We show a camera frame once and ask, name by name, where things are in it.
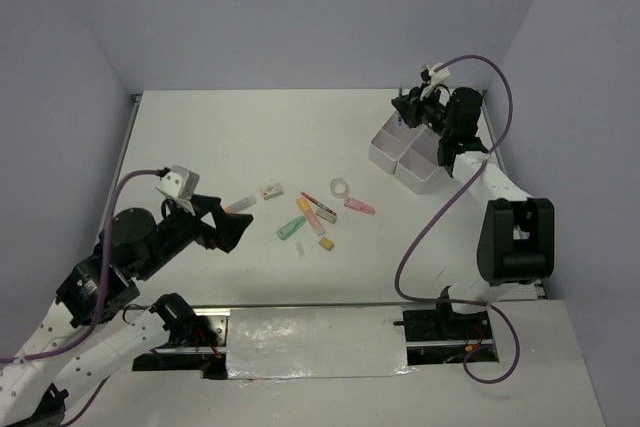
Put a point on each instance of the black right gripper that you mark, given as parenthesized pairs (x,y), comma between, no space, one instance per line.
(407,104)

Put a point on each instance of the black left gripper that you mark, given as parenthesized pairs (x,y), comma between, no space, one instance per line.
(229,229)

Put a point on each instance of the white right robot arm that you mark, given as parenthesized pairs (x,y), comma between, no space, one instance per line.
(516,244)

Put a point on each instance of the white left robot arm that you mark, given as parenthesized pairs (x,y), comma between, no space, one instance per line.
(67,354)

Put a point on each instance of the orange grey highlighter marker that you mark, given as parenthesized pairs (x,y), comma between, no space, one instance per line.
(241,205)

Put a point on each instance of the white left storage container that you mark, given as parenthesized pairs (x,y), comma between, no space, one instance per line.
(391,142)

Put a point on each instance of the white storage container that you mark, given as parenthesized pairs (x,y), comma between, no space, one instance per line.
(391,142)
(418,168)

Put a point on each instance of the white staples box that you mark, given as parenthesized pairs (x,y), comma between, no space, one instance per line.
(271,191)

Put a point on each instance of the white right storage container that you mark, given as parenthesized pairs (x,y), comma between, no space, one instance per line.
(418,168)

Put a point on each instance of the yellow pink highlighter marker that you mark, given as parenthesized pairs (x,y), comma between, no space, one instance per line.
(310,216)

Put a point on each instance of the white eraser in sleeve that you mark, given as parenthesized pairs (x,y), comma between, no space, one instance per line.
(325,215)

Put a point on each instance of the clear adhesive tape roll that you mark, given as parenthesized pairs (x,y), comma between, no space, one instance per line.
(339,188)

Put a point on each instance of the yellow eraser block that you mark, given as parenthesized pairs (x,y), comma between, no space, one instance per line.
(326,243)

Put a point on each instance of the pink correction tape dispenser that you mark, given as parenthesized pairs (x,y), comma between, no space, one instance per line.
(358,206)

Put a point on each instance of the silver foil covered panel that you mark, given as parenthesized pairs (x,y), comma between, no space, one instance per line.
(309,343)

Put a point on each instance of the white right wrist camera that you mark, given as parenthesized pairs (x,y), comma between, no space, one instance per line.
(433,76)

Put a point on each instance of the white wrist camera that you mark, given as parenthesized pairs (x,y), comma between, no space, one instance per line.
(433,76)
(178,184)

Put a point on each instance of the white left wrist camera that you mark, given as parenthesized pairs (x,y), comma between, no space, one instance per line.
(178,184)

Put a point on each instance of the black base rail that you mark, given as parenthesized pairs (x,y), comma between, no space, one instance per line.
(434,336)

